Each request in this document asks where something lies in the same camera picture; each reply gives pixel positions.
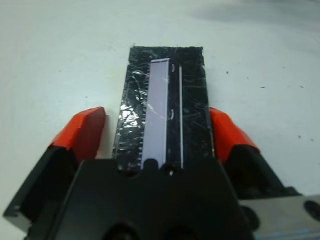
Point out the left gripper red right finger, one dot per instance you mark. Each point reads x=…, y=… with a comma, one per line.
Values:
x=230, y=135

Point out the black glossy box lid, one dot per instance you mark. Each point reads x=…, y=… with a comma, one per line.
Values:
x=195, y=112

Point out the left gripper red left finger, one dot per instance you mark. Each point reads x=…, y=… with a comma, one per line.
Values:
x=80, y=135

